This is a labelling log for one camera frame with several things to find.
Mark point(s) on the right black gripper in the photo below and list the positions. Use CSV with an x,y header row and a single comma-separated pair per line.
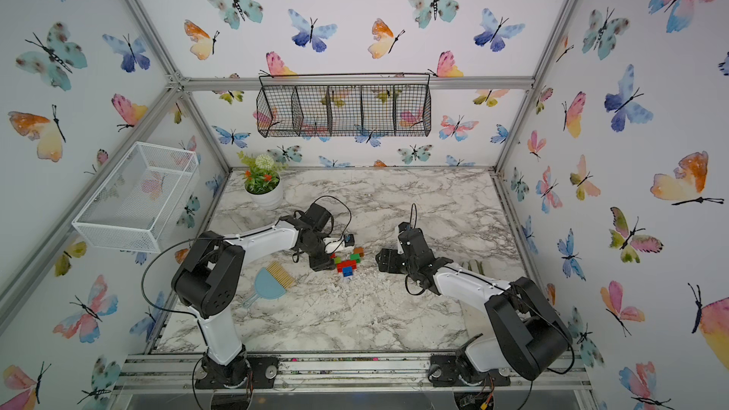
x,y
387,255

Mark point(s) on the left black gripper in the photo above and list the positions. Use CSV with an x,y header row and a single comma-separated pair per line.
x,y
323,264

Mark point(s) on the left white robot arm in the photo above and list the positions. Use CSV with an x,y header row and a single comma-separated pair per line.
x,y
207,280

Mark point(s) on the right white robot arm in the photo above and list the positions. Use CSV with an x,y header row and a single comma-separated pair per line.
x,y
528,334

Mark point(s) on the white flower pot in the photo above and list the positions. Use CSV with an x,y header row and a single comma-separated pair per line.
x,y
269,200

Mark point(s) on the green artificial plant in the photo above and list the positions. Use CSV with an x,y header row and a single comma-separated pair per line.
x,y
262,174

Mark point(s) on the white mesh basket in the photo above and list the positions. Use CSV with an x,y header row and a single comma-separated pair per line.
x,y
137,205

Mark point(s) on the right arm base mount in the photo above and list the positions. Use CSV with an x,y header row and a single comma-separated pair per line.
x,y
478,362

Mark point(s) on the black wire basket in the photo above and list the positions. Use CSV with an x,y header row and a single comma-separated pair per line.
x,y
328,106

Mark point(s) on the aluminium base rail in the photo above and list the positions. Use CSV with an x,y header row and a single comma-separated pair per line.
x,y
333,372

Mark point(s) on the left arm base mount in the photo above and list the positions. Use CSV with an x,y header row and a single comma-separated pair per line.
x,y
236,370

